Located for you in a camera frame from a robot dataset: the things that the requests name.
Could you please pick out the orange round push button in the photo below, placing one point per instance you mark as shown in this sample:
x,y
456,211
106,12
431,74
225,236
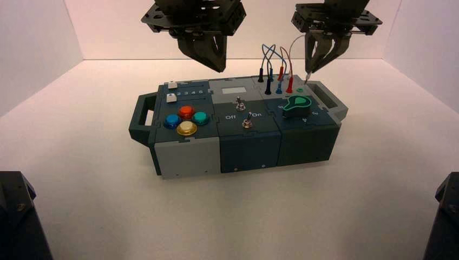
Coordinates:
x,y
187,112

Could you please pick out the white display window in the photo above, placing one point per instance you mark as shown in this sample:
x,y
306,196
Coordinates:
x,y
233,90

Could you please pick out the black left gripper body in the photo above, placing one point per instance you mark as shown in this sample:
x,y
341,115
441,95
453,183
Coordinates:
x,y
193,18

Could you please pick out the green banana socket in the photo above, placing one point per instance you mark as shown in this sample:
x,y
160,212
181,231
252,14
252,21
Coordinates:
x,y
300,90

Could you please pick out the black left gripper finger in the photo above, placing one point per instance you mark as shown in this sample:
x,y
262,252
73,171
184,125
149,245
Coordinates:
x,y
220,54
195,50

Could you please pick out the teal round push button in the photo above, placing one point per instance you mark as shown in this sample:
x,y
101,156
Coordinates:
x,y
200,117

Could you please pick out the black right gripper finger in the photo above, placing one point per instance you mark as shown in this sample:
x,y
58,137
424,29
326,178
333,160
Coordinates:
x,y
339,45
310,54

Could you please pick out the blue round push button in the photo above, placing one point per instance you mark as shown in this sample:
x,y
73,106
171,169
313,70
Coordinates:
x,y
172,121

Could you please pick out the green rotary knob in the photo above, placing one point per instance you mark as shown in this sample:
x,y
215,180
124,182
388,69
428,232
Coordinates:
x,y
297,106

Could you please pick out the metal toggle switch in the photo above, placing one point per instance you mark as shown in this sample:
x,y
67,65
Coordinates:
x,y
239,106
246,123

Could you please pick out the grey and teal task box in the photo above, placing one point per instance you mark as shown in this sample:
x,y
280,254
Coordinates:
x,y
186,158

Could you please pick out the yellow round push button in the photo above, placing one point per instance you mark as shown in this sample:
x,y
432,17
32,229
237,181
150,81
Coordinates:
x,y
186,128

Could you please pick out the white square slider key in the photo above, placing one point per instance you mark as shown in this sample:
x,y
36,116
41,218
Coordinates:
x,y
171,98
172,85

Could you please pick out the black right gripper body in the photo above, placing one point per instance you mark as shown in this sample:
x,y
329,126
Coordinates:
x,y
333,18

